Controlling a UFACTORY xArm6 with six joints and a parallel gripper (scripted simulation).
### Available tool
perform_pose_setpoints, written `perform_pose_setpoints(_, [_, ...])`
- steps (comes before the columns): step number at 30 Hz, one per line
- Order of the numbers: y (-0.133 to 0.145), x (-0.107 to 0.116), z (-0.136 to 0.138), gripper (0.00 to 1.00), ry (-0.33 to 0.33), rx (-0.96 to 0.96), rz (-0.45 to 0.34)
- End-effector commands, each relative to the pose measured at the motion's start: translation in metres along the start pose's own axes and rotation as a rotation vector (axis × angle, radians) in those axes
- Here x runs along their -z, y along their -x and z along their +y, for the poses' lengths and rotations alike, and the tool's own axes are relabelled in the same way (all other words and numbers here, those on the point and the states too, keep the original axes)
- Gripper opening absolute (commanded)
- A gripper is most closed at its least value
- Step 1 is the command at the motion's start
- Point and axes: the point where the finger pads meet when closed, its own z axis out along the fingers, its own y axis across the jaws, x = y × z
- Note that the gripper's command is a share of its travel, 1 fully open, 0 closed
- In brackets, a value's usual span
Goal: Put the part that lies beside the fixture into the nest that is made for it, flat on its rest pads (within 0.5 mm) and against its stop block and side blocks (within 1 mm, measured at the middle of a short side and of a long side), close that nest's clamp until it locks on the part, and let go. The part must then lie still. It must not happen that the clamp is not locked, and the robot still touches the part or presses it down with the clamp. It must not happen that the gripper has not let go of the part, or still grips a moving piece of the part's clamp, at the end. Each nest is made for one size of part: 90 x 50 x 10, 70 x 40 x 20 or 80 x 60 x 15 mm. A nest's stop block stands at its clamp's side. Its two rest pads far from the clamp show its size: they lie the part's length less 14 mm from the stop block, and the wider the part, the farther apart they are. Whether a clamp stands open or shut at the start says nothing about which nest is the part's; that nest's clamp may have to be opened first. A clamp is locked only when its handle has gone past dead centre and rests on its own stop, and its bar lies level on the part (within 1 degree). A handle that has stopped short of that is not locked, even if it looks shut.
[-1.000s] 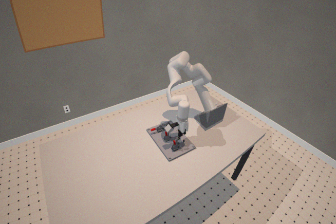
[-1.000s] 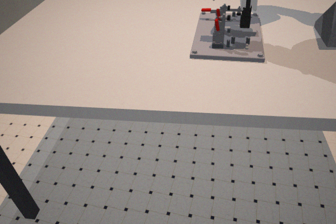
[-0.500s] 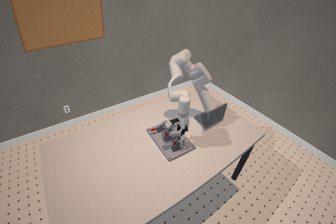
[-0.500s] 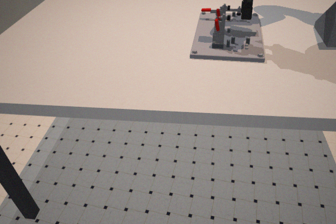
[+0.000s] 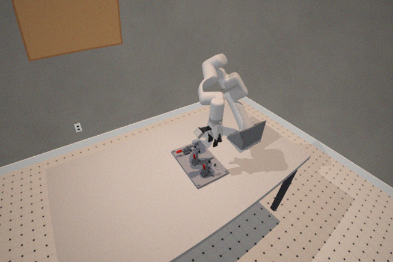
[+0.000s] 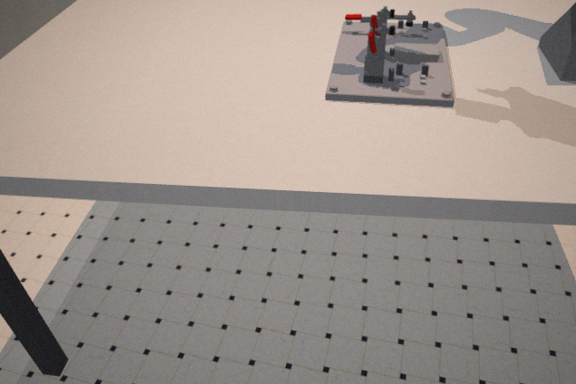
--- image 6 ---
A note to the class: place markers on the toggle clamp with red handle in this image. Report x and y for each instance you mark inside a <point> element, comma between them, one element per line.
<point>408,17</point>
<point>374,65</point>

